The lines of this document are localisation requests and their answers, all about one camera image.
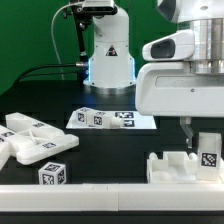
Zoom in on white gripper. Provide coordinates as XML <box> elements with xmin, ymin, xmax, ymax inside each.
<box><xmin>135</xmin><ymin>62</ymin><xmax>224</xmax><ymax>148</ymax></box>

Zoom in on white chair seat block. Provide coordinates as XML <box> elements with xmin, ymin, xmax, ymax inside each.
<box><xmin>146</xmin><ymin>150</ymin><xmax>224</xmax><ymax>185</ymax></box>

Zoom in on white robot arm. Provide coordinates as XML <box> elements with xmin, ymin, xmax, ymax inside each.
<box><xmin>135</xmin><ymin>0</ymin><xmax>224</xmax><ymax>146</ymax></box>

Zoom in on white base tag sheet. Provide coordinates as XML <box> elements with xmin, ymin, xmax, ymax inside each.
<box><xmin>66</xmin><ymin>111</ymin><xmax>157</xmax><ymax>130</ymax></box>

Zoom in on small white tagged cube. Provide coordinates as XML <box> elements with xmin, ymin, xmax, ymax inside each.
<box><xmin>38</xmin><ymin>162</ymin><xmax>67</xmax><ymax>185</ymax></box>

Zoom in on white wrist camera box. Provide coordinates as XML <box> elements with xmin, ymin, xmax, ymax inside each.
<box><xmin>142</xmin><ymin>29</ymin><xmax>195</xmax><ymax>61</ymax></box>

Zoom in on white front fence rail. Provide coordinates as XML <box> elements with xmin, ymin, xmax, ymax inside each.
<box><xmin>0</xmin><ymin>184</ymin><xmax>224</xmax><ymax>212</ymax></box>

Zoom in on black camera stand pole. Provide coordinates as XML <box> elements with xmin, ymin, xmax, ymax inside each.
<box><xmin>70</xmin><ymin>0</ymin><xmax>92</xmax><ymax>84</ymax></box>

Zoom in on overhead camera on stand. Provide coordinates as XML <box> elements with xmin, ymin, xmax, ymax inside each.
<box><xmin>71</xmin><ymin>0</ymin><xmax>117</xmax><ymax>16</ymax></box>

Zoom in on white chair back frame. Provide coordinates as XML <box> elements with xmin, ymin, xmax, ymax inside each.
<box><xmin>0</xmin><ymin>112</ymin><xmax>79</xmax><ymax>170</ymax></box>

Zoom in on grey cable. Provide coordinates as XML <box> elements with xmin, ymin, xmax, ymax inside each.
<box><xmin>50</xmin><ymin>1</ymin><xmax>84</xmax><ymax>81</ymax></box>

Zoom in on black cables on table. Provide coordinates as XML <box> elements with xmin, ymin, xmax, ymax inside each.
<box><xmin>14</xmin><ymin>61</ymin><xmax>89</xmax><ymax>84</ymax></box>

